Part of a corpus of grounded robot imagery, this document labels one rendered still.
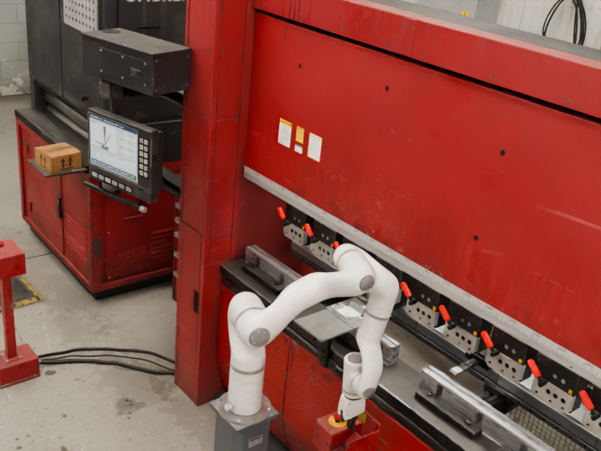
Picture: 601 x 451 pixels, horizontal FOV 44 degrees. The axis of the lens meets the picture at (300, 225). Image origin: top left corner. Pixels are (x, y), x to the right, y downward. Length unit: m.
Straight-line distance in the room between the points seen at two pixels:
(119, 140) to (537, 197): 2.01
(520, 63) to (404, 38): 0.49
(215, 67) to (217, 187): 0.59
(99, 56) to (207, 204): 0.85
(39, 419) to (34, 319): 0.98
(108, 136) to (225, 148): 0.57
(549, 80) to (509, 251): 0.60
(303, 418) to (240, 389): 1.07
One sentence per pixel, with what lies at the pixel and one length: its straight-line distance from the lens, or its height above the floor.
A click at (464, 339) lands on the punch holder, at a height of 1.21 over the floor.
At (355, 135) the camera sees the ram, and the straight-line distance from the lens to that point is 3.06.
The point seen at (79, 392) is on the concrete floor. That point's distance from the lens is 4.45.
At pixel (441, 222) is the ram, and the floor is 1.61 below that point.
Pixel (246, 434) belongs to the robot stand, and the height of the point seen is 0.96.
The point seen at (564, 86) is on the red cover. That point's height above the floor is 2.22.
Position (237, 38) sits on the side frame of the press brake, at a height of 2.03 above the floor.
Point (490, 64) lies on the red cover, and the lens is 2.57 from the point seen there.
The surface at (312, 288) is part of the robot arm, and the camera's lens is 2.48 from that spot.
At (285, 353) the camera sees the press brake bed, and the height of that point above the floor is 0.67.
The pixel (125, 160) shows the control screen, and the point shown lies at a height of 1.41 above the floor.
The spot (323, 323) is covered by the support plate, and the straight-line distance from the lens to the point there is 3.23.
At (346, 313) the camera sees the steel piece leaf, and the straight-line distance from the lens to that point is 3.31.
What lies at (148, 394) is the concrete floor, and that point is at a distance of 4.40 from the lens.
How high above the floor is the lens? 2.72
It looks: 25 degrees down
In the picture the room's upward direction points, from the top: 6 degrees clockwise
